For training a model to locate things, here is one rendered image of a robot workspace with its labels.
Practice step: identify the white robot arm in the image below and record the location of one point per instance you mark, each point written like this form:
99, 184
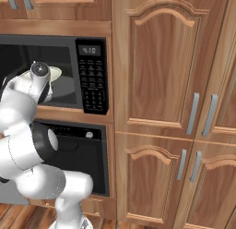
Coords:
21, 140

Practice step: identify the black microwave oven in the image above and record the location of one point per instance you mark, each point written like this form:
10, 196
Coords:
92, 72

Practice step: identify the pale bowl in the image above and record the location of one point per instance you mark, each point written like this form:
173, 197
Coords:
56, 73

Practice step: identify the white oven knob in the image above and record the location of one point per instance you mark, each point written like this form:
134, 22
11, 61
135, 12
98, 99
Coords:
89, 134

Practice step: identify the tall wooden cupboard door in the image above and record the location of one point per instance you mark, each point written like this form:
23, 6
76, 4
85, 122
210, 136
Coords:
159, 63
226, 85

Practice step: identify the black built-in oven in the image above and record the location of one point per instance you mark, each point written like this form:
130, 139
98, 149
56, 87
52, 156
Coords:
83, 165

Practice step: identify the short wooden cupboard door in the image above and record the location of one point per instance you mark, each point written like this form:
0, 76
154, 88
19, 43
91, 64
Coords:
218, 192
150, 180

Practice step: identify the wooden drawer front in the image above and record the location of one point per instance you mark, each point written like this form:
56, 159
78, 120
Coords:
95, 206

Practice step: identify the wooden overhead cupboard door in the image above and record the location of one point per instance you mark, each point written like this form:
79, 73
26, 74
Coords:
4, 11
70, 6

